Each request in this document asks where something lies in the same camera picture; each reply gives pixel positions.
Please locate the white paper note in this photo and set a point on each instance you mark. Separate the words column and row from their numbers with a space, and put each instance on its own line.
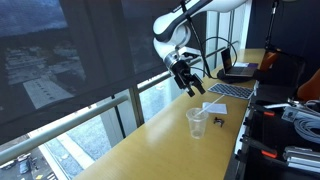
column 220, row 110

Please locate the clear plastic cup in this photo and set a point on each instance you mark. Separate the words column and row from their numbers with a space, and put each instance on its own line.
column 196, row 128

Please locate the grey laptop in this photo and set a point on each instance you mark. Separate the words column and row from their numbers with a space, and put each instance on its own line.
column 238, row 70

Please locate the aluminium extrusion profile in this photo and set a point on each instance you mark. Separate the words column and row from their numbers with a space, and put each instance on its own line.
column 300, row 115
column 303, row 160

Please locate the thin black railing post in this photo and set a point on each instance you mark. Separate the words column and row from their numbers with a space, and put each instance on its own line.
column 119, row 116

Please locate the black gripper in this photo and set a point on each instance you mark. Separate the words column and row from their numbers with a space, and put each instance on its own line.
column 185, row 75

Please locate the black perforated breadboard table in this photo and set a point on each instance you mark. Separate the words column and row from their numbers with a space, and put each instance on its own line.
column 273, row 133

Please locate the laptop computer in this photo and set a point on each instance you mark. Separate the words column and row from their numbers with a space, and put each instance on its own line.
column 230, row 80

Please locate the orange chair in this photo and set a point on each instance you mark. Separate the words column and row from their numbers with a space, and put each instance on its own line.
column 268, row 61
column 311, row 88

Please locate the dark window frame post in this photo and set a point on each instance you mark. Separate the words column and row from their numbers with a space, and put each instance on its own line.
column 136, row 106

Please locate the dark mesh window blind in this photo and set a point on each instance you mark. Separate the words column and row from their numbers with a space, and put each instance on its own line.
column 140, row 33
column 50, row 66

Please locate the black camera stand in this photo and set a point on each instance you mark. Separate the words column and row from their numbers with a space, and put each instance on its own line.
column 271, row 23

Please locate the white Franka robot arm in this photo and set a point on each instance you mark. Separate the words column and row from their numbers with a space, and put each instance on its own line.
column 170, row 43

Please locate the dark staple remover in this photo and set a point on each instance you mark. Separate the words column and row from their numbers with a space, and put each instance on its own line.
column 218, row 122

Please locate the clear plastic straw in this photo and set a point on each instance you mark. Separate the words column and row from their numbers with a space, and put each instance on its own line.
column 213, row 103

